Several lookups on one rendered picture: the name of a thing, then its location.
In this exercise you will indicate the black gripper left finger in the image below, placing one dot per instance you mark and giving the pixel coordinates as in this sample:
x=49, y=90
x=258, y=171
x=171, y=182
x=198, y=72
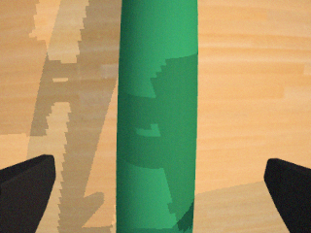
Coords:
x=25, y=189

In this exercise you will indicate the green cylinder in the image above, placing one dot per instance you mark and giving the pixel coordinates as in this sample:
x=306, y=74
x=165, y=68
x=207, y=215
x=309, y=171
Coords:
x=157, y=116

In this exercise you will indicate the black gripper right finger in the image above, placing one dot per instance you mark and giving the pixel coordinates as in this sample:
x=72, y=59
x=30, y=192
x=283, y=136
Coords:
x=290, y=189

